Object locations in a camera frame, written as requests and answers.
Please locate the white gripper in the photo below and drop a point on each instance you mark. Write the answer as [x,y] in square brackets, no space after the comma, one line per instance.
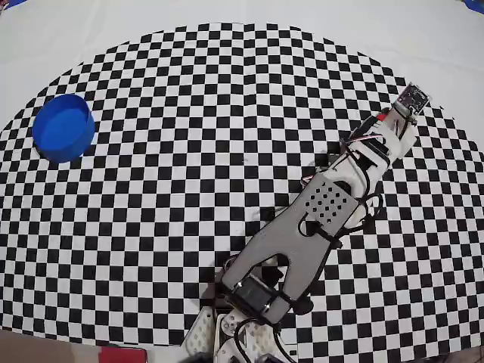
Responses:
[401,137]

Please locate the blue tape strip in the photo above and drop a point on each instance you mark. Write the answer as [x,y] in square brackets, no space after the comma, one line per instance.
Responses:
[9,3]
[475,4]

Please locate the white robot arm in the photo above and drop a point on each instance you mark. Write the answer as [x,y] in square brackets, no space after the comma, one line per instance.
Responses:
[302,234]

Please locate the blue round box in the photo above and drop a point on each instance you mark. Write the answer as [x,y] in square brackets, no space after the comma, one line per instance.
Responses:
[60,128]

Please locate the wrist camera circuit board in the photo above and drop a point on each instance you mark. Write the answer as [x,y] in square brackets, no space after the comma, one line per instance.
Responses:
[412,99]

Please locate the black white checkered mat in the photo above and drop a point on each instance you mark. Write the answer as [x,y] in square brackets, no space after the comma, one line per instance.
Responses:
[151,189]

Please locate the red flat object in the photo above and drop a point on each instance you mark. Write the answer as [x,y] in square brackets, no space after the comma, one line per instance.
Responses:
[123,355]

